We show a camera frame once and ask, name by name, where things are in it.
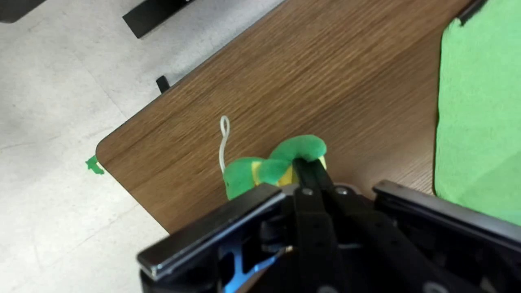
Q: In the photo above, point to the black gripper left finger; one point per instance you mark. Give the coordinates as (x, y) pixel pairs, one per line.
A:
(315, 238)

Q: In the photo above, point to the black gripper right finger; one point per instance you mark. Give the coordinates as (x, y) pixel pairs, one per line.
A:
(368, 250)

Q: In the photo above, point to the green tape piece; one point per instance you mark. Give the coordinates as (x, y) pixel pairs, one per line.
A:
(95, 165)

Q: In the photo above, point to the green cloth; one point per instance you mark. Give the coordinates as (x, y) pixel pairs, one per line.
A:
(481, 108)

